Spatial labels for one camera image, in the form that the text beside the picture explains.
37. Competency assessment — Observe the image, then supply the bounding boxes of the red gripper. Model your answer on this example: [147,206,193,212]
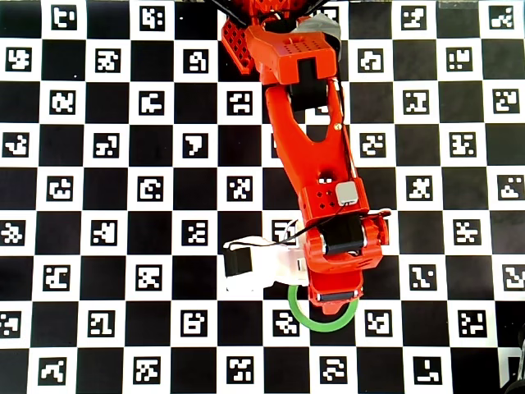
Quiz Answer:
[306,268,365,317]

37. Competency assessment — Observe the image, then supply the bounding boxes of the small gray square sensor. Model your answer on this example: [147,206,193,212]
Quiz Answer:
[335,181,359,206]

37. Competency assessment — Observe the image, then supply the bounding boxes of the black white marker mat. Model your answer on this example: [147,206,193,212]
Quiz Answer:
[0,0,525,394]

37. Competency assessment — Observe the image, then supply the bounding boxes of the clear tape strip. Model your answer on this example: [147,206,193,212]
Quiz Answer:
[436,0,481,10]

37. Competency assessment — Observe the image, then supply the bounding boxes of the green flat ring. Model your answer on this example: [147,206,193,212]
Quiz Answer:
[287,284,361,333]

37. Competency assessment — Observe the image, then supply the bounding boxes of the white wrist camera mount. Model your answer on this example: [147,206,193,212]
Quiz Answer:
[221,219,309,294]

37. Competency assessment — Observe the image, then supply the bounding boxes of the red lattice base plate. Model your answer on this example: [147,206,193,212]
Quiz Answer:
[221,17,258,76]

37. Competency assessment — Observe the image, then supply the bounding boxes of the gray duct tape patch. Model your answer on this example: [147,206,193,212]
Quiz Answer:
[294,13,345,43]

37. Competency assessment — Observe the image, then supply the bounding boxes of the black power cable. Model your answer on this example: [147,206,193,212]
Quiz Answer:
[209,0,248,28]

